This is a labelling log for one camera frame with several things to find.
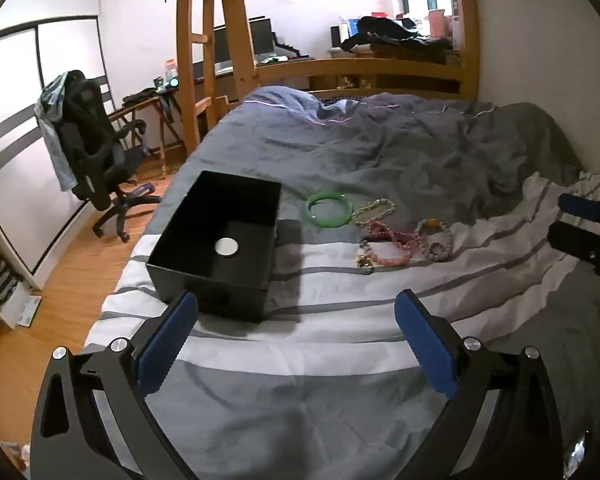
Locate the black box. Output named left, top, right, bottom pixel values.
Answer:
left=146, top=170, right=283, bottom=324

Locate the denim garment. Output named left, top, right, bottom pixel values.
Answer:
left=35, top=72, right=84, bottom=192

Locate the white flat box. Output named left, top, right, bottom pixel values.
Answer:
left=16, top=295, right=44, bottom=329

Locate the black clothing pile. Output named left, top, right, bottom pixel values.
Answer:
left=340, top=16, right=454, bottom=54

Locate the gold bead bracelet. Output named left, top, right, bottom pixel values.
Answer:
left=351, top=198, right=397, bottom=226

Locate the dark computer desk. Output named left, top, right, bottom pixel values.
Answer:
left=192, top=54, right=317, bottom=86

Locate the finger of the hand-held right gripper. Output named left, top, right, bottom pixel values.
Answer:
left=558, top=194, right=600, bottom=235
left=548, top=222, right=600, bottom=266

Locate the wooden folding table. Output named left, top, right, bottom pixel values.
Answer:
left=109, top=90, right=187, bottom=179

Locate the black computer monitor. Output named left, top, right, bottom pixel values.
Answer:
left=213, top=17, right=276, bottom=64

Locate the pink bead bracelet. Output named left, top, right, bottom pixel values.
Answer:
left=367, top=240, right=415, bottom=267

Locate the grey bead bracelet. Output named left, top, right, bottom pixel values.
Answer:
left=414, top=217, right=455, bottom=264

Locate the black office chair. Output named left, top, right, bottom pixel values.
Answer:
left=60, top=70, right=162, bottom=244

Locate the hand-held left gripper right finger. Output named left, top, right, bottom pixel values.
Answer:
left=394, top=289, right=567, bottom=480

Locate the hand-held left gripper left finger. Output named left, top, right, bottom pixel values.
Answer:
left=30, top=290, right=201, bottom=480

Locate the white sliding door wardrobe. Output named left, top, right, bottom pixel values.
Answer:
left=0, top=17, right=117, bottom=292

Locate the wooden bunk bed frame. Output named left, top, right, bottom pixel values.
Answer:
left=176, top=0, right=482, bottom=157

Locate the grey white striped blanket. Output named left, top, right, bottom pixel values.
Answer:
left=82, top=171, right=600, bottom=480

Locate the checkered bed sheet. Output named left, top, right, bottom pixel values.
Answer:
left=311, top=91, right=378, bottom=104

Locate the wooden cabinet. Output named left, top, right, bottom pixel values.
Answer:
left=369, top=41, right=464, bottom=69

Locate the black bag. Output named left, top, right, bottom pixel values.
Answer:
left=122, top=88, right=159, bottom=106

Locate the striped folded cloth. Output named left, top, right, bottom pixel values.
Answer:
left=0, top=264, right=22, bottom=307

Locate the pink cup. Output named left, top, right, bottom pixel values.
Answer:
left=428, top=8, right=449, bottom=39

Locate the grey blue duvet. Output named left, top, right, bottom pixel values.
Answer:
left=150, top=86, right=587, bottom=261

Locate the red bead bracelet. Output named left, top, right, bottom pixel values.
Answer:
left=366, top=219, right=418, bottom=250

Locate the green jade bangle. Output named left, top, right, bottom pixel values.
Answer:
left=305, top=191, right=354, bottom=227

